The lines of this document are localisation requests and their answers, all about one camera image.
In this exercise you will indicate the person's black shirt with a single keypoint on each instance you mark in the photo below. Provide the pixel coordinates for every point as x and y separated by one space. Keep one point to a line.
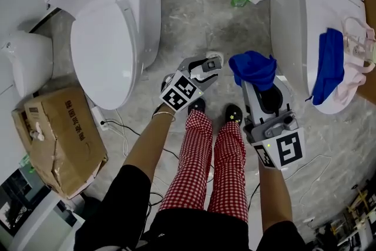
117 208

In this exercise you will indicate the torn large cardboard box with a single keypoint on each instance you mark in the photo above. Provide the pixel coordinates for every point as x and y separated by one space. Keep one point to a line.
70 138

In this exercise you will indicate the person's left forearm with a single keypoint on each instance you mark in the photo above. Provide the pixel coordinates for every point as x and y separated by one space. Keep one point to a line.
147 144

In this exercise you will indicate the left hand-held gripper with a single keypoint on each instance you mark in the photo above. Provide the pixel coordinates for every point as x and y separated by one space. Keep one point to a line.
179 91

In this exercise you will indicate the blue cleaning cloth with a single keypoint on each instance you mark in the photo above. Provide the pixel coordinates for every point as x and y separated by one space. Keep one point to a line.
252 67
330 67

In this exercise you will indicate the white flat-lid smart toilet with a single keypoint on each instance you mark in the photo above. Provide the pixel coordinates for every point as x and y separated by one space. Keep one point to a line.
299 23

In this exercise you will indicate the person's left black slipper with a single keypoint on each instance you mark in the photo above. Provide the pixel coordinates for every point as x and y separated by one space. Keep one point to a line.
196 104

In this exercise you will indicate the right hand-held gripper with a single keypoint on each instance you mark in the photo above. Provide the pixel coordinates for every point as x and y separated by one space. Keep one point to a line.
288 147

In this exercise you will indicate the person's black slipper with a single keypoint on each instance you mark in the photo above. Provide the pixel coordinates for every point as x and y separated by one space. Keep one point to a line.
196 104
233 114

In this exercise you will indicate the white power strip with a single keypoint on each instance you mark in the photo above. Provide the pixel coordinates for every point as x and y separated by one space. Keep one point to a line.
99 117

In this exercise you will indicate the pink cloth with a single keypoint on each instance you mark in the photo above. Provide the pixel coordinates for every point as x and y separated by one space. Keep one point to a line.
351 85

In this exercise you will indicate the dark glass window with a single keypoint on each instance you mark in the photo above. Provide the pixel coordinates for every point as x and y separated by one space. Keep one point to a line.
23 200

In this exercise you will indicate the person's right black slipper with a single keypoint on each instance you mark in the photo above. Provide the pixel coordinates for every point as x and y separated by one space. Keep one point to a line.
233 114

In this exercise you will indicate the person's right forearm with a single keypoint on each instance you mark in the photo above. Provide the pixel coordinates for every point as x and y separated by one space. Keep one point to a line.
274 200

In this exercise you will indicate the white toilet with tank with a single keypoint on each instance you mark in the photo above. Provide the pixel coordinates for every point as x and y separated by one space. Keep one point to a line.
100 47

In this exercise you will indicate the person's red checked trousers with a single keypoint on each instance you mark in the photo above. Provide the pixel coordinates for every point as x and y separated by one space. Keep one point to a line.
196 170

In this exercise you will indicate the small white pump dispenser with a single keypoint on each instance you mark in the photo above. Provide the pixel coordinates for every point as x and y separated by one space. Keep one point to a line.
37 132

